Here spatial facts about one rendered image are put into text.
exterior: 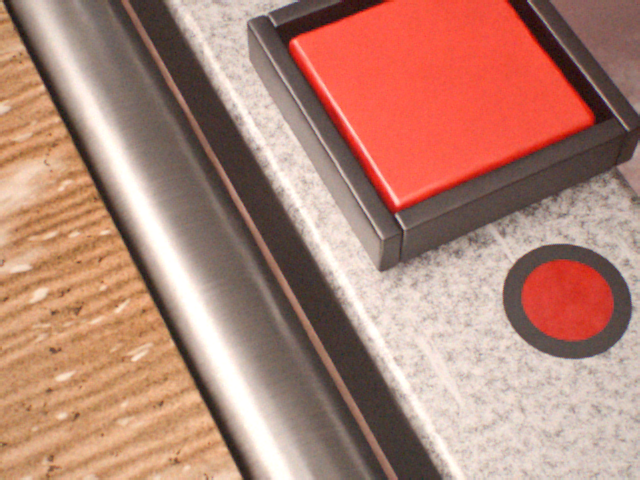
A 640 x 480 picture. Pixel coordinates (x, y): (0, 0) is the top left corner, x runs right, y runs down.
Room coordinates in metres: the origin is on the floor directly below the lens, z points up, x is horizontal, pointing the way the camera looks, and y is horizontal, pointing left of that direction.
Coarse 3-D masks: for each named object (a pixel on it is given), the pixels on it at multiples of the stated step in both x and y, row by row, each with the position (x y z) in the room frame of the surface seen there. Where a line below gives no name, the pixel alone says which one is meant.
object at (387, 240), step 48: (336, 0) 0.22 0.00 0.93; (384, 0) 0.23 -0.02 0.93; (528, 0) 0.22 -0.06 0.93; (288, 48) 0.22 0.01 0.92; (576, 48) 0.21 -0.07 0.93; (288, 96) 0.19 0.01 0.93; (624, 96) 0.19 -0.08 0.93; (336, 144) 0.18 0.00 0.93; (576, 144) 0.18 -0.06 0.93; (624, 144) 0.18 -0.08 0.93; (336, 192) 0.17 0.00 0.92; (480, 192) 0.16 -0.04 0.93; (528, 192) 0.17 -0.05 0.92; (384, 240) 0.15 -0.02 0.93; (432, 240) 0.16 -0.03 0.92
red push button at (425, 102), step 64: (448, 0) 0.23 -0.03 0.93; (320, 64) 0.20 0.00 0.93; (384, 64) 0.20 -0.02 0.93; (448, 64) 0.20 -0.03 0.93; (512, 64) 0.20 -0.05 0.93; (384, 128) 0.18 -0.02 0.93; (448, 128) 0.18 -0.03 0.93; (512, 128) 0.18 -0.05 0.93; (576, 128) 0.19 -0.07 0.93; (384, 192) 0.17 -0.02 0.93
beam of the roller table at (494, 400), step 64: (128, 0) 0.27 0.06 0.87; (192, 0) 0.24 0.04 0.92; (256, 0) 0.24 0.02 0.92; (192, 64) 0.22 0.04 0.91; (256, 128) 0.19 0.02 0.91; (256, 192) 0.19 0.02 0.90; (320, 192) 0.17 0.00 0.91; (576, 192) 0.17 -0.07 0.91; (320, 256) 0.16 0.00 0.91; (448, 256) 0.15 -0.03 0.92; (512, 256) 0.16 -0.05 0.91; (320, 320) 0.15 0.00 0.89; (384, 320) 0.14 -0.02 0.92; (448, 320) 0.14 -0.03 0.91; (384, 384) 0.12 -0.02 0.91; (448, 384) 0.12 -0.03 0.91; (512, 384) 0.12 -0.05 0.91; (576, 384) 0.12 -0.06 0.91; (384, 448) 0.12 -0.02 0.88; (448, 448) 0.10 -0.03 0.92; (512, 448) 0.10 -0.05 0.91; (576, 448) 0.10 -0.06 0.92
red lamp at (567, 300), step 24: (552, 264) 0.15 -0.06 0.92; (576, 264) 0.15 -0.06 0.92; (528, 288) 0.15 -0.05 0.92; (552, 288) 0.15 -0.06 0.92; (576, 288) 0.15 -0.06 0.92; (600, 288) 0.15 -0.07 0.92; (528, 312) 0.14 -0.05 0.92; (552, 312) 0.14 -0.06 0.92; (576, 312) 0.14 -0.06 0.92; (600, 312) 0.14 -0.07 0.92; (552, 336) 0.13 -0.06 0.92; (576, 336) 0.13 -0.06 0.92
